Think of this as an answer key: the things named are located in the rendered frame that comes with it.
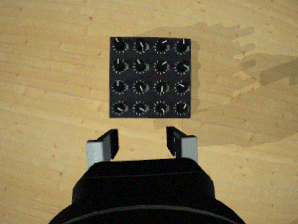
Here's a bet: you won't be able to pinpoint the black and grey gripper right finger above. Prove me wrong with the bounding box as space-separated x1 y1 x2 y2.
166 126 198 164

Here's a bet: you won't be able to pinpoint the black knob box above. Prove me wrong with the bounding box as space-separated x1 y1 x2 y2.
109 37 191 118

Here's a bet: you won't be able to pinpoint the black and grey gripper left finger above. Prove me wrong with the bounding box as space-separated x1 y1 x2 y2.
86 129 119 169

